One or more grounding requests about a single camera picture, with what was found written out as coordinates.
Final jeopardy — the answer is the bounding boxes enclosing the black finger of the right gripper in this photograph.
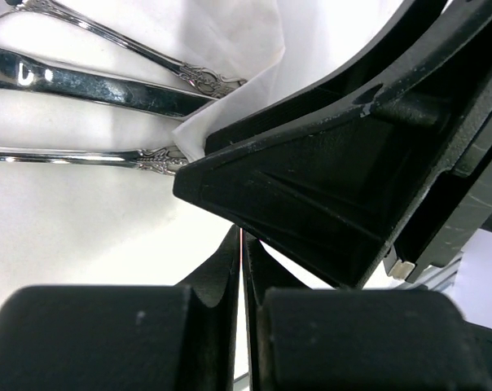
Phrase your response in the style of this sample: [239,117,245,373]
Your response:
[174,117,449,285]
[204,0,446,155]

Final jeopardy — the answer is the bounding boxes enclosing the silver fork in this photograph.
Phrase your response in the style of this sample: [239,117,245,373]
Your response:
[0,146,189,176]

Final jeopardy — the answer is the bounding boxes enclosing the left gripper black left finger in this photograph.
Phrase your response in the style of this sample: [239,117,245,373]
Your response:
[0,226,240,390]

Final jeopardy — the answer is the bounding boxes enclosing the silver knife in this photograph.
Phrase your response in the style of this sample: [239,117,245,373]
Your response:
[0,48,216,121]

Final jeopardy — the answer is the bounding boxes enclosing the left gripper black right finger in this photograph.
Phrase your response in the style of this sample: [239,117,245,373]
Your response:
[242,234,492,390]

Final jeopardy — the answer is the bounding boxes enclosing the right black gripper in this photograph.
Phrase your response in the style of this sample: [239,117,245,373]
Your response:
[367,1,492,281]

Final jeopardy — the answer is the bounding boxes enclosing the white paper napkin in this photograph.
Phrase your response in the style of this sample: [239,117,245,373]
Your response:
[0,0,288,294]

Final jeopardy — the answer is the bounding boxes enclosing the silver spoon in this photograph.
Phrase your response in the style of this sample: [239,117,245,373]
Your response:
[0,0,247,99]

